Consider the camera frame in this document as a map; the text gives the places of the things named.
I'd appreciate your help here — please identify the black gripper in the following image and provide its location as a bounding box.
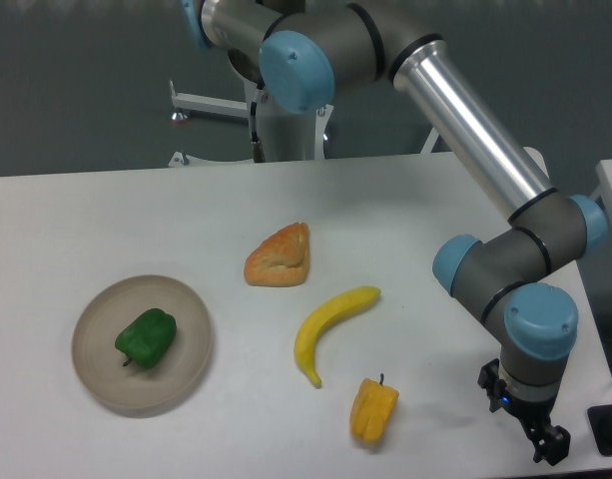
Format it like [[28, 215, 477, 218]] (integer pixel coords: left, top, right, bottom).
[[477, 359, 571, 466]]

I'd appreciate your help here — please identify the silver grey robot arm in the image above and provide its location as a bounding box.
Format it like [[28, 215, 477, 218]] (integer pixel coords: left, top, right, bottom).
[[182, 1, 607, 464]]

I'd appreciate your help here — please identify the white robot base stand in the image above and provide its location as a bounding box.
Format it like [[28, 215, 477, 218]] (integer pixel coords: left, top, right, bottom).
[[170, 80, 333, 164]]

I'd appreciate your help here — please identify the yellow toy bell pepper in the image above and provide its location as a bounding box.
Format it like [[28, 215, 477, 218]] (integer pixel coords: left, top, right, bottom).
[[349, 373, 399, 445]]

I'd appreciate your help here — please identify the green toy bell pepper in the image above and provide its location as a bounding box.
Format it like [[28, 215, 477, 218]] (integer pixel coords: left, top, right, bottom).
[[115, 308, 177, 369]]

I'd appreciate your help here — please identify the beige round plate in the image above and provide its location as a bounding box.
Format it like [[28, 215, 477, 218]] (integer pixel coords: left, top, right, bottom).
[[71, 275, 213, 417]]

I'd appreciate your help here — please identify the black device at right edge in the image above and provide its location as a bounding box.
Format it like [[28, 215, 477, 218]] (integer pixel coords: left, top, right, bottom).
[[587, 404, 612, 457]]

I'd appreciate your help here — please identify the yellow toy banana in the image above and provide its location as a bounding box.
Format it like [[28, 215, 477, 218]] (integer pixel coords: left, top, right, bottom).
[[294, 285, 381, 389]]

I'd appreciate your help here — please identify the toy croissant bread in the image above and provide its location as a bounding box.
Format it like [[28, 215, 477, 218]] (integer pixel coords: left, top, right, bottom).
[[244, 223, 309, 287]]

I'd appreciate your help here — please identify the black cable with connector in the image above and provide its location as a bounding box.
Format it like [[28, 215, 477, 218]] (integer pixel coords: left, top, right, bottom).
[[249, 82, 267, 164]]

